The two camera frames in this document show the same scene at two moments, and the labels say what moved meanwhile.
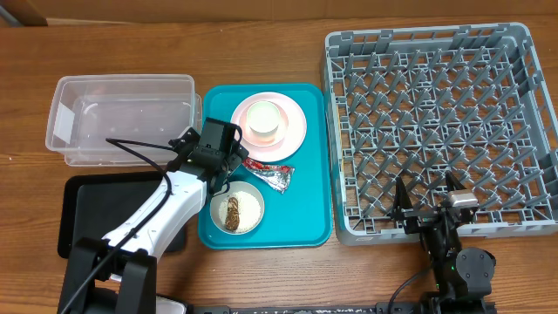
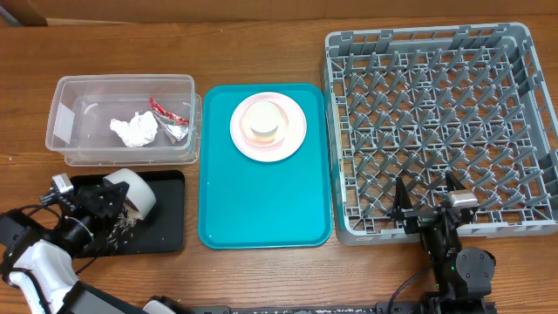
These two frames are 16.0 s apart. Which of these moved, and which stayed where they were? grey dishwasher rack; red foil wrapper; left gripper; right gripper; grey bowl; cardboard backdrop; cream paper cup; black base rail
Moved: grey bowl; left gripper; red foil wrapper
Stayed: cream paper cup; grey dishwasher rack; right gripper; cardboard backdrop; black base rail
